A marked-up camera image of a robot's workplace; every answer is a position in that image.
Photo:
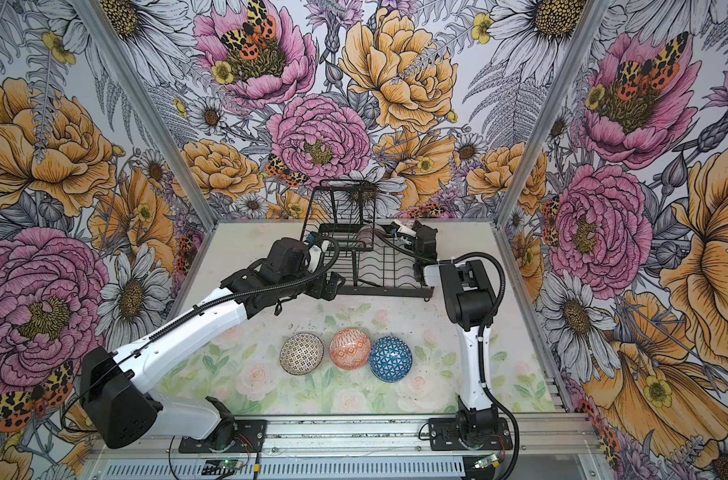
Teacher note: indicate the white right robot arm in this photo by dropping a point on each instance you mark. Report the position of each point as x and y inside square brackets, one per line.
[473, 286]

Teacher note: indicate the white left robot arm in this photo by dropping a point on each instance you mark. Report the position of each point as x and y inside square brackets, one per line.
[118, 387]

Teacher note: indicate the blue triangle pattern bowl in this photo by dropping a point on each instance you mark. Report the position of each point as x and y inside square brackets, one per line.
[390, 359]

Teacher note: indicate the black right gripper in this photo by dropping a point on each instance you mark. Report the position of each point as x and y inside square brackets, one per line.
[417, 225]

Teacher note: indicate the brown lattice pattern bowl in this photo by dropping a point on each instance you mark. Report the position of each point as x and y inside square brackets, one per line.
[301, 354]

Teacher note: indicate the orange patterned bowl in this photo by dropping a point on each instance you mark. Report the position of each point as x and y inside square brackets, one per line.
[350, 349]

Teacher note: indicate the purple striped bowl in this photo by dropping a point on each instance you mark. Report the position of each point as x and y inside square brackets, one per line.
[365, 238]

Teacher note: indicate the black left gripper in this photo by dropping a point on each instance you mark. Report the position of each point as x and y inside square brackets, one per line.
[331, 287]

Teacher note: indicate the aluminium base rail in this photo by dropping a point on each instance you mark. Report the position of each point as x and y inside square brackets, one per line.
[549, 446]

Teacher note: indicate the white slotted cable duct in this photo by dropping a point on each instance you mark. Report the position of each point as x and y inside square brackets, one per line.
[442, 467]

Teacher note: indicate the black wire dish rack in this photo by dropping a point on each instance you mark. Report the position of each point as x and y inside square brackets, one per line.
[379, 257]

